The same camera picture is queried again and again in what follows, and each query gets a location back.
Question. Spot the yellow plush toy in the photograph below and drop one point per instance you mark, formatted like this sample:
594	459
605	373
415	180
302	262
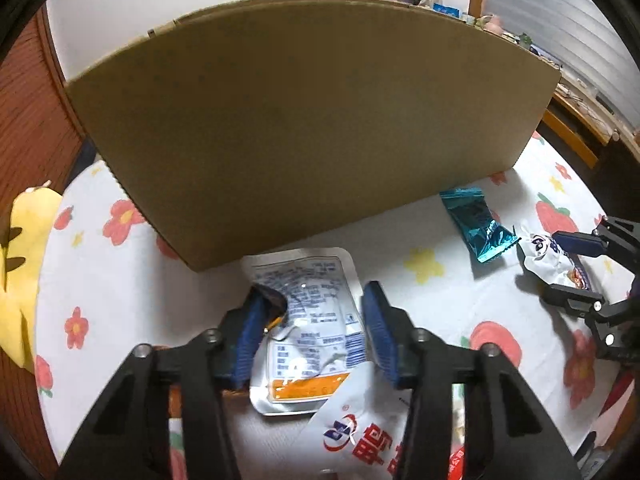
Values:
25	270

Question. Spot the blue box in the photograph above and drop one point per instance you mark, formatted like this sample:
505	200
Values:
446	9

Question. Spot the white red snack packet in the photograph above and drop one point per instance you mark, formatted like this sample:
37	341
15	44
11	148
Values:
360	430

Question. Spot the wooden louvered wardrobe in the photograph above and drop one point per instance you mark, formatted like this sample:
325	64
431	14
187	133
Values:
30	125

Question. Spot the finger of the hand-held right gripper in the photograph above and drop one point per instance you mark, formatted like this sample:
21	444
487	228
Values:
575	242
575	302

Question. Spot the small white panda snack packet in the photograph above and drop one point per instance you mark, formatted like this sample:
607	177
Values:
537	252

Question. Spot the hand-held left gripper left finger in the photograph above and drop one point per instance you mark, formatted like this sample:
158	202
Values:
250	340

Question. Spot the teal snack packet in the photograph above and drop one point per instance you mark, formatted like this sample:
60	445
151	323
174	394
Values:
480	225

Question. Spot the strawberry print tablecloth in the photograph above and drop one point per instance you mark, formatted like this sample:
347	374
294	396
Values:
450	285

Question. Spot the silver orange stripe snack packet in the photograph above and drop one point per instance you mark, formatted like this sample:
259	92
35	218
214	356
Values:
312	310

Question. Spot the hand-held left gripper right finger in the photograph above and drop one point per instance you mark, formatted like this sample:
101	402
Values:
380	335

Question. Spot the brown cardboard box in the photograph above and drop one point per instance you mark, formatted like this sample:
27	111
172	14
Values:
310	125

